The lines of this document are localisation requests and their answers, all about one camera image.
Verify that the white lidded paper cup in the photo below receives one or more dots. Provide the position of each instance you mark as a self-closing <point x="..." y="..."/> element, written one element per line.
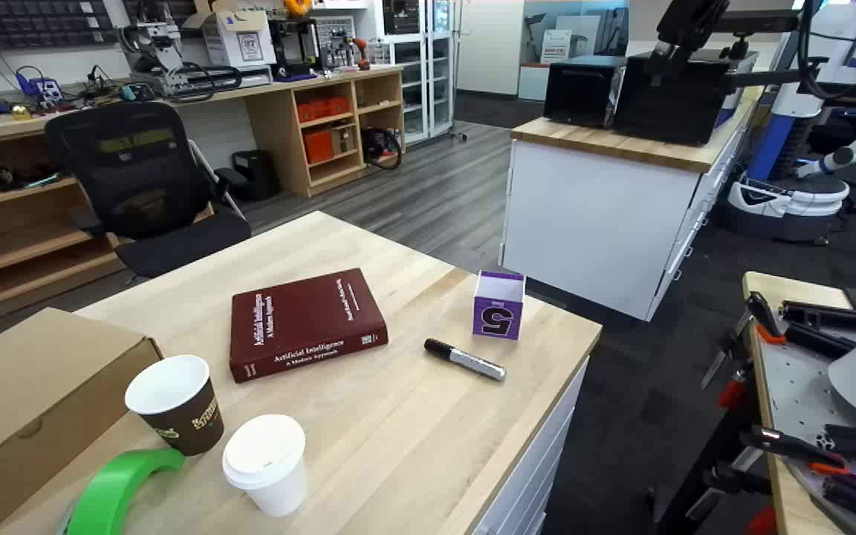
<point x="268" y="465"/>

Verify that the robot cart with wooden edge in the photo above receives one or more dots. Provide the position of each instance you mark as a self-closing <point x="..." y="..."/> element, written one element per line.
<point x="795" y="397"/>

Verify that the black monitor on arm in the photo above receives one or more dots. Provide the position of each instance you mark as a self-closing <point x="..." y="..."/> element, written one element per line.
<point x="690" y="18"/>

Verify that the black mesh office chair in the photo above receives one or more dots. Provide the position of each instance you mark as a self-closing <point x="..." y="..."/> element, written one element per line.
<point x="142" y="189"/>

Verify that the white glass door cabinet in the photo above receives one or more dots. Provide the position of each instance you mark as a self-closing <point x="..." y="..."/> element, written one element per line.
<point x="418" y="69"/>

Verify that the brown paper cup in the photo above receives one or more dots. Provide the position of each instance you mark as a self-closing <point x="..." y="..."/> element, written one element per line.
<point x="179" y="406"/>

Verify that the green tape roll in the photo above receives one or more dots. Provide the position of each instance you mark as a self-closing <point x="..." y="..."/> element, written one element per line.
<point x="118" y="492"/>

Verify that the large black equipment box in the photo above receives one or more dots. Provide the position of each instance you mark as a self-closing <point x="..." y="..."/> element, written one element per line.
<point x="669" y="98"/>

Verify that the white table drawer cabinet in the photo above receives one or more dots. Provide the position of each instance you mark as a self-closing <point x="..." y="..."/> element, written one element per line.
<point x="526" y="465"/>

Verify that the black bag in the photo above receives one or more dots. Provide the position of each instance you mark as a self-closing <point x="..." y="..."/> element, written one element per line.
<point x="253" y="174"/>

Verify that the black 3D printer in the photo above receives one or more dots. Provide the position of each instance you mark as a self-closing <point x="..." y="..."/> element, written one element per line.
<point x="296" y="46"/>

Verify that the blue and white mobile robot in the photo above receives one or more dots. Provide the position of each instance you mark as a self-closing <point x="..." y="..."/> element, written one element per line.
<point x="795" y="150"/>

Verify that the purple and white box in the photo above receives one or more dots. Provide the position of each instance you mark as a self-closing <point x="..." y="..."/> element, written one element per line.
<point x="498" y="306"/>

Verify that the dark red hardcover book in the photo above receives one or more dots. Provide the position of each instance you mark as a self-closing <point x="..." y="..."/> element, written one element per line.
<point x="304" y="323"/>

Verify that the white machine on workbench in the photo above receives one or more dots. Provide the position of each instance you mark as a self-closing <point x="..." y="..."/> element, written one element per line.
<point x="238" y="39"/>

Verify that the small black equipment box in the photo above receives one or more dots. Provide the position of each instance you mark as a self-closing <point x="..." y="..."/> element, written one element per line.
<point x="581" y="92"/>

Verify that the black wall pegboard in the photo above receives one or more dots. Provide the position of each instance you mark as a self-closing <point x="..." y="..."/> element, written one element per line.
<point x="30" y="18"/>

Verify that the orange storage bin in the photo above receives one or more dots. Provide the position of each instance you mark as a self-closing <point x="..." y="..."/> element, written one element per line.
<point x="321" y="107"/>
<point x="318" y="146"/>

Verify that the flat cardboard box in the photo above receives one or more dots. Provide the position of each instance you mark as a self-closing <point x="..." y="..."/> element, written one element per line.
<point x="30" y="397"/>

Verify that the black and silver marker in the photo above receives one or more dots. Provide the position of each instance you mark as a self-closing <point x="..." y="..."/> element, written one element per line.
<point x="466" y="361"/>

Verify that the white counter with wooden top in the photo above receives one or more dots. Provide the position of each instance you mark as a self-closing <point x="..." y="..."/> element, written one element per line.
<point x="595" y="219"/>

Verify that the blue tool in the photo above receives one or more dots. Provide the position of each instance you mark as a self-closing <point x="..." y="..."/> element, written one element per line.
<point x="39" y="88"/>

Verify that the wooden workbench shelving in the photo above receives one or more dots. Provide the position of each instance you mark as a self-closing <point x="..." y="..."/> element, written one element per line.
<point x="14" y="247"/>

